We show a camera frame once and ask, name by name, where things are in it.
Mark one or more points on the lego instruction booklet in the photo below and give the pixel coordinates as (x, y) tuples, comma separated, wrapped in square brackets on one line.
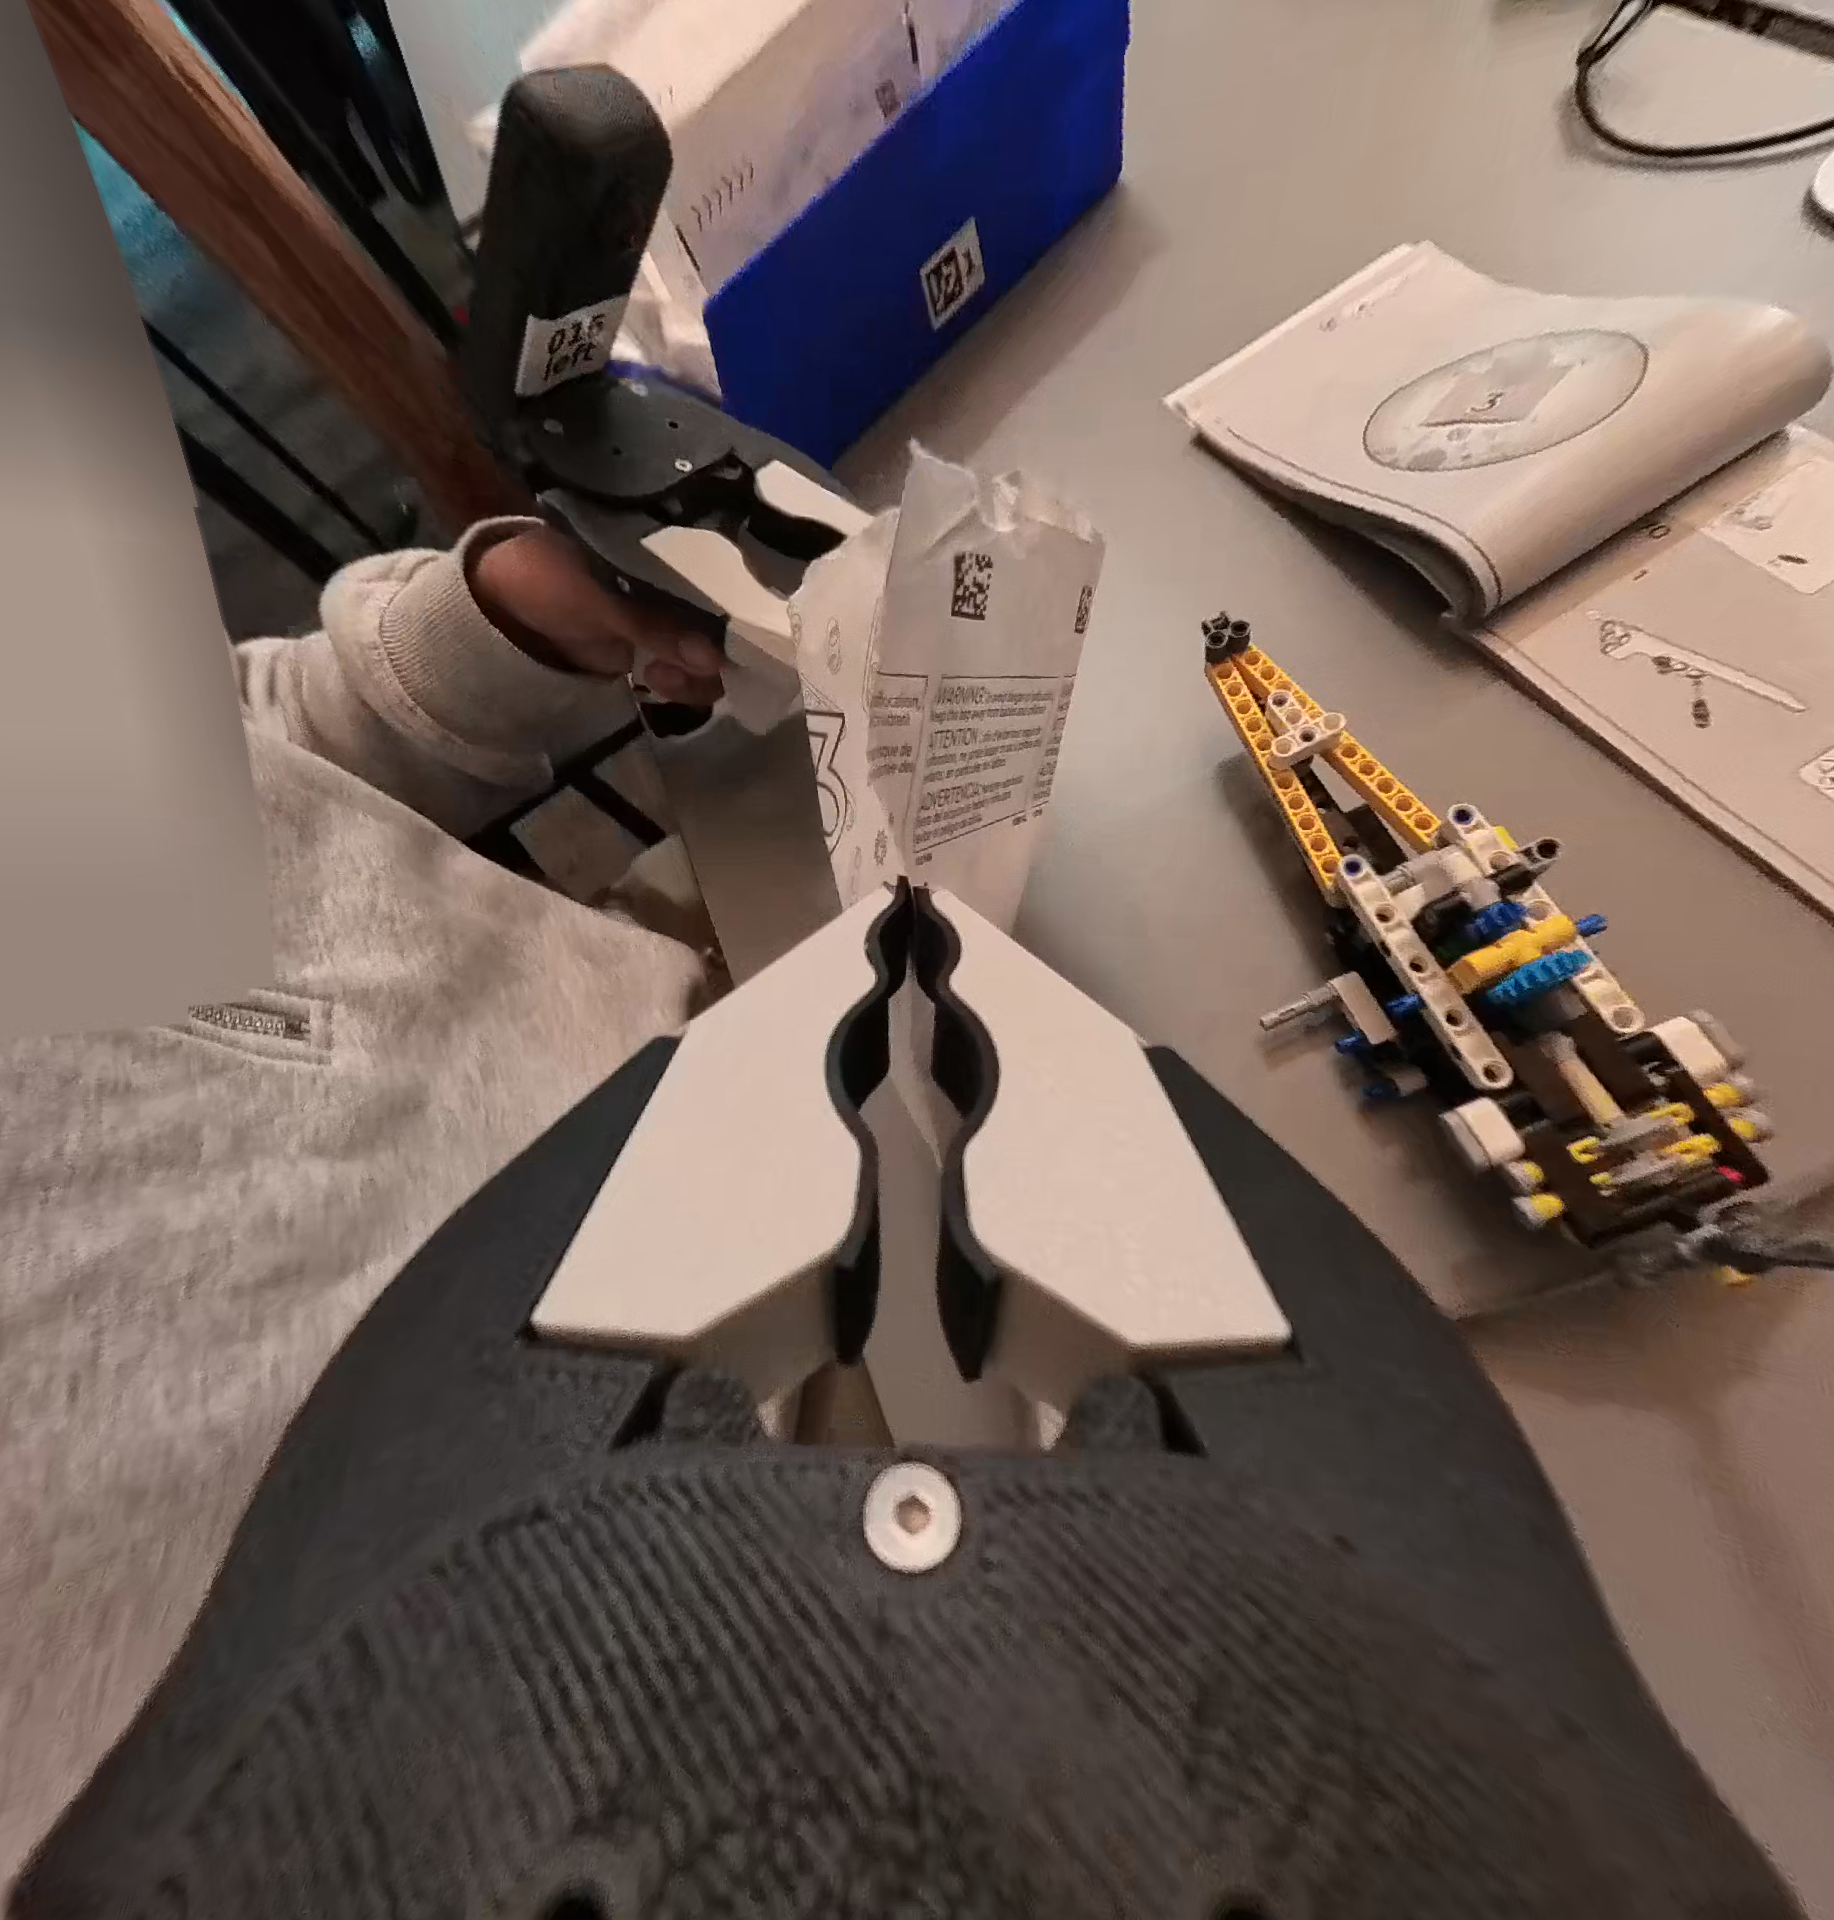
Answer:
[(1577, 451)]

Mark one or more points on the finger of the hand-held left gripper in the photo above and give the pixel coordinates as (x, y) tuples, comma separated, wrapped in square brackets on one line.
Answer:
[(722, 585), (812, 501)]

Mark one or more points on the person's left hand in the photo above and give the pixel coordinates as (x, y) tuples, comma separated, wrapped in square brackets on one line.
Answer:
[(558, 600)]

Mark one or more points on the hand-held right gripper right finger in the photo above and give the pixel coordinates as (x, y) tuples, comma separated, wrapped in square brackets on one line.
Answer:
[(1113, 1200)]

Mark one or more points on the blue plastic bin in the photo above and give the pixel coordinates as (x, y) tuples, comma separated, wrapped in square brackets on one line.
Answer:
[(858, 301)]

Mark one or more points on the printed white paper bag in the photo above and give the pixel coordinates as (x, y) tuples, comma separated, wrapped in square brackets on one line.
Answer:
[(992, 720)]

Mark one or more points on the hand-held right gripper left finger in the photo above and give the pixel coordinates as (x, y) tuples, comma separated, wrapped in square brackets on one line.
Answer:
[(707, 1200)]

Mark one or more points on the partly built lego model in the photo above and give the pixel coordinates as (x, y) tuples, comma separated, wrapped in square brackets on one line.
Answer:
[(1473, 960)]

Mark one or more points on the wooden post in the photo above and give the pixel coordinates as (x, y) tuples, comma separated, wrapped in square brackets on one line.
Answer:
[(258, 225)]

